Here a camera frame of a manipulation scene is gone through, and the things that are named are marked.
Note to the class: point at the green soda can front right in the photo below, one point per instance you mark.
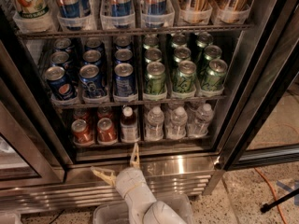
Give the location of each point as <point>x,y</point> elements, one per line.
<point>214,75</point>

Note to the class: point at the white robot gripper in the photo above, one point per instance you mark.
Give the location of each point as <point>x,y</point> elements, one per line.
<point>128,181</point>

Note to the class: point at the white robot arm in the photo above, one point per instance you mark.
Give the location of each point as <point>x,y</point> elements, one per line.
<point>148,210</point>

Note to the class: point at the clear water bottle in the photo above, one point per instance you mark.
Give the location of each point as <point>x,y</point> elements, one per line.
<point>176,127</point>
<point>154,124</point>
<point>199,120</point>

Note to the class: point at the red coke can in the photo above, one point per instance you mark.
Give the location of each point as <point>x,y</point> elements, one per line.
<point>106,132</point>
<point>82,113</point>
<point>105,112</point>
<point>82,133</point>

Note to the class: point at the blue pepsi can middle right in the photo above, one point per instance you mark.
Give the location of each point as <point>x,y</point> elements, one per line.
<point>123,56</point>

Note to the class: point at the red bull can middle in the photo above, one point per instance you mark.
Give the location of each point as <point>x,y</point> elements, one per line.
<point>119,0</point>

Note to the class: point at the blue pepsi can front left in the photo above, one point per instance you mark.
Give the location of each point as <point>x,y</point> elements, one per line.
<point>60,83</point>

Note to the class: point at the stainless steel fridge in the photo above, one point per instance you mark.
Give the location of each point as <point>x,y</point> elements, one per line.
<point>46,170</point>

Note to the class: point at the clear plastic bin on floor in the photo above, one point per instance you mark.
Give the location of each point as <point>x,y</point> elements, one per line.
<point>117,213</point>

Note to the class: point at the green soda can middle centre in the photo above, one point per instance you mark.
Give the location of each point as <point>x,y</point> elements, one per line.
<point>181,54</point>

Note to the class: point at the clear water bottle left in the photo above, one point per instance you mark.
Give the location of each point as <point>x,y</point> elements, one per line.
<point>154,124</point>

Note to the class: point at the clear water bottle right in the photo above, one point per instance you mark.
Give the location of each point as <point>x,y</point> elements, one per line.
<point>199,120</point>

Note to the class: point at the red bull can left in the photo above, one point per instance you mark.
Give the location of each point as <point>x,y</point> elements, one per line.
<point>74,8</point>

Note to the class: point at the blue pepsi can front middle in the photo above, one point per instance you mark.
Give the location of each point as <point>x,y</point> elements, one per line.
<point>92,81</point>

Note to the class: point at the green soda can front left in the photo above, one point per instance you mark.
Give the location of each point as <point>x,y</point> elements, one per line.
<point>155,78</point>

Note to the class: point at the green soda can middle left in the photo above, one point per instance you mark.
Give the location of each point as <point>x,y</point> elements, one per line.
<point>152,55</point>

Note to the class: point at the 7up can top shelf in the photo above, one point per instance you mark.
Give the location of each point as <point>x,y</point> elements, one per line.
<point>31,9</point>

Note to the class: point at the black tripod leg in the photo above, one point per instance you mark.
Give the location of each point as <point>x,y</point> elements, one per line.
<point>268,206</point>

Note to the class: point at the blue pepsi can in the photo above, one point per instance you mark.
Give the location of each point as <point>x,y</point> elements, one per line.
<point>60,83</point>
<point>92,81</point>
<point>123,56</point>
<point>124,80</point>
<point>92,57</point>
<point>62,58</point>

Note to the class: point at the clear water bottle middle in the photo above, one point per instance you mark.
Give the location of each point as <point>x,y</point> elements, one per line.
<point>176,127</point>

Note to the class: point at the green soda can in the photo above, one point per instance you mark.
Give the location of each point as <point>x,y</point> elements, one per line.
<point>152,55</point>
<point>155,78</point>
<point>214,75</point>
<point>184,77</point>
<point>181,54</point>
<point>210,52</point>

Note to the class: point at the blue pepsi can middle centre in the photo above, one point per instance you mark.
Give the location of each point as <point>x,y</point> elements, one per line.
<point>92,57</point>

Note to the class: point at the green soda can front middle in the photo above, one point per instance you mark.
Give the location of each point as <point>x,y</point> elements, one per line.
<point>184,77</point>

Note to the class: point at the brown drink bottle white cap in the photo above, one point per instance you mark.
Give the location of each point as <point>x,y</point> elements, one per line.
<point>129,128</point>

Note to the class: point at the blue pepsi can front right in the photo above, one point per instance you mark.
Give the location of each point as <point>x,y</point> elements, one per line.
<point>124,80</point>

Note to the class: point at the blue pepsi can middle left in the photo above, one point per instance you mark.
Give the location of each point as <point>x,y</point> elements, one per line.
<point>62,58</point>

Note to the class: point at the fridge glass door right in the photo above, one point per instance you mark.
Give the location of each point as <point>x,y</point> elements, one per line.
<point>264,67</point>

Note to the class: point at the green soda can middle right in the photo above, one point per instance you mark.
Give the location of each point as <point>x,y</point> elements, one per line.
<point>210,52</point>

